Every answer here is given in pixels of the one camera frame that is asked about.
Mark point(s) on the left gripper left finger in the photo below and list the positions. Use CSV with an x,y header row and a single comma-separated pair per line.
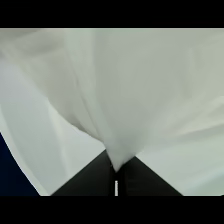
x,y
90,181

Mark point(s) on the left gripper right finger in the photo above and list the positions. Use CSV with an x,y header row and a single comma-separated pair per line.
x,y
146,181

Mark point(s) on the white shirt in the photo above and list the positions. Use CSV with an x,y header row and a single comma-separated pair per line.
x,y
133,90

